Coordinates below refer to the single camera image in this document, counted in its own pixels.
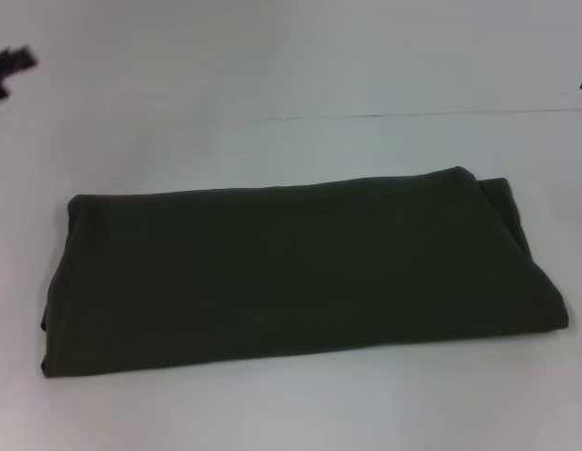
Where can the dark green shirt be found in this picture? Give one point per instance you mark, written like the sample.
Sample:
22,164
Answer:
295,272

